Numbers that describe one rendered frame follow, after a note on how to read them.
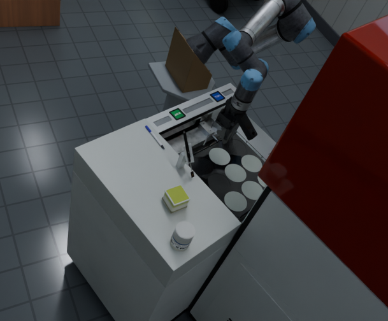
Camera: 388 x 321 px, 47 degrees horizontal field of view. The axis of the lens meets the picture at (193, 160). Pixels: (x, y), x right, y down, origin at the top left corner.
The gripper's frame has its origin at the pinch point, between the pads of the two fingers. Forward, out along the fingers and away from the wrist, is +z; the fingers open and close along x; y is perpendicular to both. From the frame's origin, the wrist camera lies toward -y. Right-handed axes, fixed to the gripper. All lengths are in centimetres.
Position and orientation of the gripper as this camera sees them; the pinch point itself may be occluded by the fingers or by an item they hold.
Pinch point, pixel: (226, 142)
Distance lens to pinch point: 186.2
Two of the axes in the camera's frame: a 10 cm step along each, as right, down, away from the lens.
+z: -2.8, 6.3, 7.2
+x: -5.9, 4.8, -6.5
